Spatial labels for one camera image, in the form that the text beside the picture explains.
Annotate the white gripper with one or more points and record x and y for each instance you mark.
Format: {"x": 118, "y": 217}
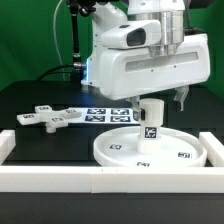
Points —
{"x": 129, "y": 73}

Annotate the white round table top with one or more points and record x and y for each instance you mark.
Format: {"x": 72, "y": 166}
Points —
{"x": 172, "y": 148}

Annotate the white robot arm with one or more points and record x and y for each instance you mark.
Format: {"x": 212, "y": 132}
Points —
{"x": 170, "y": 13}

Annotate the paper sheet with markers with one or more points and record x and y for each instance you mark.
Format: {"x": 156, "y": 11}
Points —
{"x": 105, "y": 116}

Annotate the white cross table base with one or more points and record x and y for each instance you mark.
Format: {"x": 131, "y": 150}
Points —
{"x": 52, "y": 119}

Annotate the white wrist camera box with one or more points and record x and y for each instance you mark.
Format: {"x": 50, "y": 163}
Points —
{"x": 133, "y": 34}

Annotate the black camera pole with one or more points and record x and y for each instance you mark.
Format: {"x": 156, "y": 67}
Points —
{"x": 85, "y": 8}

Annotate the white fence rail frame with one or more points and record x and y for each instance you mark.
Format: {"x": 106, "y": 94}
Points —
{"x": 63, "y": 179}

